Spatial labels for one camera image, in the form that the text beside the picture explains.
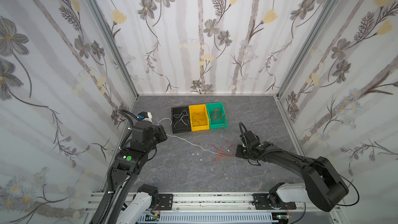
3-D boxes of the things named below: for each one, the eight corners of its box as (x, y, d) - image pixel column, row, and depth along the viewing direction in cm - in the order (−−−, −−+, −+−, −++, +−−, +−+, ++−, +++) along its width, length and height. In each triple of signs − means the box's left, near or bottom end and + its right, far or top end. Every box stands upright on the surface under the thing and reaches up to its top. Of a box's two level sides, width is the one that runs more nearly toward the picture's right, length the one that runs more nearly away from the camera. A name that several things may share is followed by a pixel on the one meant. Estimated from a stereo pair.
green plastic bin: (210, 130, 102) (210, 125, 97) (206, 109, 113) (206, 103, 108) (227, 128, 103) (229, 122, 98) (221, 108, 114) (222, 102, 109)
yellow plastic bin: (191, 132, 101) (191, 127, 95) (188, 111, 112) (188, 105, 106) (209, 130, 102) (210, 124, 97) (205, 110, 113) (205, 103, 108)
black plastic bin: (173, 134, 100) (172, 128, 95) (172, 113, 111) (171, 107, 106) (191, 132, 102) (191, 126, 96) (188, 111, 113) (188, 105, 107)
